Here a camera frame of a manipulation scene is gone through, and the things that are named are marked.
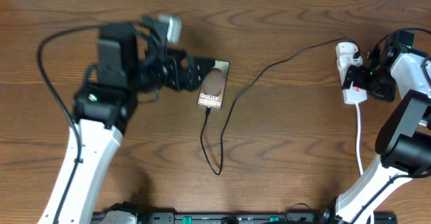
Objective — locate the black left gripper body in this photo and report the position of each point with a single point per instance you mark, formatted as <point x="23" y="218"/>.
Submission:
<point x="148" y="69"/>

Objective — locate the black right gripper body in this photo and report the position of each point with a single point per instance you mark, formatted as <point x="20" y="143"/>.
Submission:
<point x="382" y="84"/>

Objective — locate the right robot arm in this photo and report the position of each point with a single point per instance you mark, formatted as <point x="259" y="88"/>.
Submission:
<point x="402" y="153"/>

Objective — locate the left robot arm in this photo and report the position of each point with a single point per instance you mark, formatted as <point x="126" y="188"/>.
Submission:
<point x="97" y="124"/>

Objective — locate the white charger adapter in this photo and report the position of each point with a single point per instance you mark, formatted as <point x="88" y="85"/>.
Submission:
<point x="346" y="60"/>

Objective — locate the white power strip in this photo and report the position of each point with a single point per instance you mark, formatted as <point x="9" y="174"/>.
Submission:
<point x="345" y="52"/>

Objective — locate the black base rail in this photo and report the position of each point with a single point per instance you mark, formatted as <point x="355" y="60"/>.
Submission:
<point x="126" y="212"/>

